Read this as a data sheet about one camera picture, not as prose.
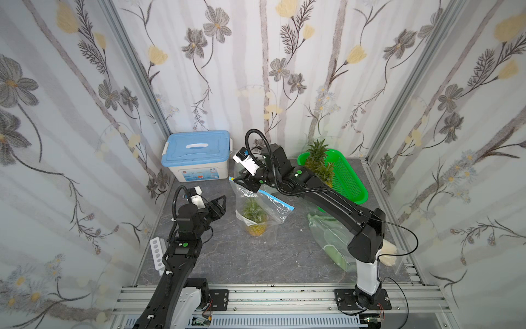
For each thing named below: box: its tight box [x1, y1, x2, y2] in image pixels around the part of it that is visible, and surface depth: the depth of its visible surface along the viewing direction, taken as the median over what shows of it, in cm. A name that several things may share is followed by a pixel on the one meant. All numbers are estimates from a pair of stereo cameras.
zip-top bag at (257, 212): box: [228, 176, 295, 239], surface depth 78 cm
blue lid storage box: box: [160, 130, 233, 183], surface depth 105 cm
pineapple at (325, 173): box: [313, 161, 335, 188], surface depth 92 cm
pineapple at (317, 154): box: [305, 138, 330, 172], surface depth 98 cm
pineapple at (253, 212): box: [242, 197, 268, 237], surface depth 80 cm
